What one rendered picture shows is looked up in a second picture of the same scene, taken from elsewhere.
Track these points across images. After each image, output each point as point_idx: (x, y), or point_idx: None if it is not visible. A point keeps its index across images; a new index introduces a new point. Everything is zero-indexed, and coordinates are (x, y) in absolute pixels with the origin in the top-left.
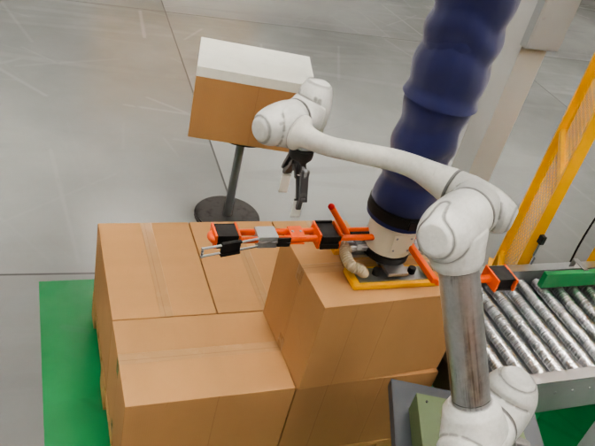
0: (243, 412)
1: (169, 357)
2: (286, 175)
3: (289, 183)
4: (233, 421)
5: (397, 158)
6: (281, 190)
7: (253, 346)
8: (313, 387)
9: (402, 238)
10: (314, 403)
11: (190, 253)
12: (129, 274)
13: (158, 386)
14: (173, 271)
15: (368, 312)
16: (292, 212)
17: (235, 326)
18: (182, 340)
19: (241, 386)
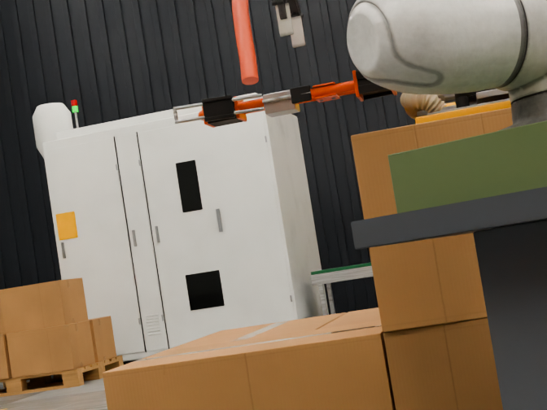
0: (303, 396)
1: (206, 351)
2: (293, 18)
3: (302, 29)
4: None
5: None
6: (295, 43)
7: (344, 330)
8: (412, 326)
9: None
10: (439, 378)
11: (325, 319)
12: (220, 337)
13: (164, 360)
14: (285, 327)
15: (441, 141)
16: (280, 28)
17: (333, 329)
18: (240, 343)
19: (288, 344)
